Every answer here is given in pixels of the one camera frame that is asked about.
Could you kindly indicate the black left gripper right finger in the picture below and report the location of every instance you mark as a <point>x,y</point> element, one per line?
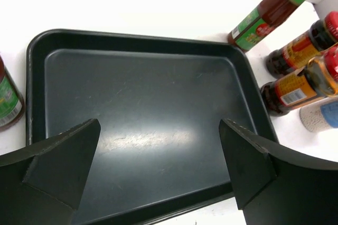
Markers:
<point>274,184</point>

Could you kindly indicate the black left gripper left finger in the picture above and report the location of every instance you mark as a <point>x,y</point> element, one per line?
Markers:
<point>43,183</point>

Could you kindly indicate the green label sauce bottle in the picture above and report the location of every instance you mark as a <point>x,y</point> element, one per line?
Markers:
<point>12,101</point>
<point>261,21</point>

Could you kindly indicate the white pepper shaker blue label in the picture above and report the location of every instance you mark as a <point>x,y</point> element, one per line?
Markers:
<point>320,116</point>

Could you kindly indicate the red cap dark sauce jar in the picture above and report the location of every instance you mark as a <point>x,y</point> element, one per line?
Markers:
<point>321,36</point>

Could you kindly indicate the black rectangular tray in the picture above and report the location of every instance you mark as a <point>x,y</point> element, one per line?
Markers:
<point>159,102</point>

